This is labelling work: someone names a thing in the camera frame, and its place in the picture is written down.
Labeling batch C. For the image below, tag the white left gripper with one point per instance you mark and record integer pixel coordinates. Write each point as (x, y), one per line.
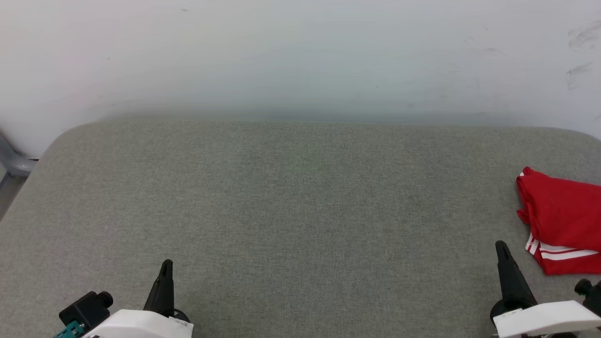
(141, 326)

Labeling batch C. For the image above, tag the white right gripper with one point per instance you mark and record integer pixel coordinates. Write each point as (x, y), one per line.
(544, 319)

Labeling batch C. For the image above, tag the red and white garment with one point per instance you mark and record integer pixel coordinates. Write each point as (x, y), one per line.
(563, 216)

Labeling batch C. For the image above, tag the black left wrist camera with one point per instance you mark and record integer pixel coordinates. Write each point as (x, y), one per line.
(87, 310)

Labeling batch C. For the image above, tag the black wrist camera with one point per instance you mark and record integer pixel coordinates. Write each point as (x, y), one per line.
(591, 295)
(87, 310)

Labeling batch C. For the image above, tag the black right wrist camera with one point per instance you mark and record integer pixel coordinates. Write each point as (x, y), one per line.
(591, 295)

